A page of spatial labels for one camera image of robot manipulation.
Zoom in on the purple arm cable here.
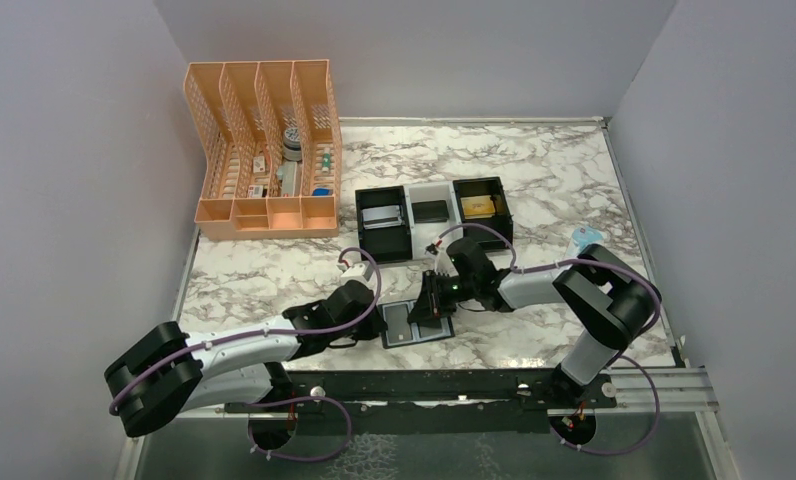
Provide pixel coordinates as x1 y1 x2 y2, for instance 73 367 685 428
424 222 664 458
108 246 383 463

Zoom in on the green white small tube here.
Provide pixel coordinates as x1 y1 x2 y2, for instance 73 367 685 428
321 149 332 174

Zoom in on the grey flat box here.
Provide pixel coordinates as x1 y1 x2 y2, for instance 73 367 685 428
278 161 302 197

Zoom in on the silver card in left bin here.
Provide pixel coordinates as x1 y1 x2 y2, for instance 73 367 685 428
361 205 404 230

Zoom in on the black card back side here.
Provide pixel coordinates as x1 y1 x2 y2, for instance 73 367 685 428
416 317 454 341

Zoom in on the gold credit card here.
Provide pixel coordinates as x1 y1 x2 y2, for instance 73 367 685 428
461 196 498 220

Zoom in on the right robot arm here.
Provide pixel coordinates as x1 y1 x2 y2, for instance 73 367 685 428
407 238 662 407

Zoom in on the white middle card bin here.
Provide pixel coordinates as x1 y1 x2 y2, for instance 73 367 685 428
404 181 460 261

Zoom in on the black mounting rail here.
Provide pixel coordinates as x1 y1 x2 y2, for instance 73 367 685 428
223 368 617 435

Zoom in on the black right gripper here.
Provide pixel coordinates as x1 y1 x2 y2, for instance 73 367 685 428
407 268 477 323

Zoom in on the peach plastic file organizer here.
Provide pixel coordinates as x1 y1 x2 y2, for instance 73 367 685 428
183 59 343 241

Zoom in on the red white small box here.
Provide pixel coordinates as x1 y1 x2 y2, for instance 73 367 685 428
247 184 266 199

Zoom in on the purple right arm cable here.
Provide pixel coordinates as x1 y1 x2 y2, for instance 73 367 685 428
424 222 664 458

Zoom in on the blue nail clipper package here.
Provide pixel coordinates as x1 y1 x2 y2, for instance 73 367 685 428
565 225 604 257

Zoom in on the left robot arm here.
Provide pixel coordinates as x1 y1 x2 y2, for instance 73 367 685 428
104 280 386 438

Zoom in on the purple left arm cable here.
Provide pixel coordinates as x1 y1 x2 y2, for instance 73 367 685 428
108 246 383 463

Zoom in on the black left card bin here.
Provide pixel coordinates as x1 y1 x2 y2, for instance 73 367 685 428
355 186 413 264

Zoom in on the black leather card holder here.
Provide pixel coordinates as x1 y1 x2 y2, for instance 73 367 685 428
378 301 449 349

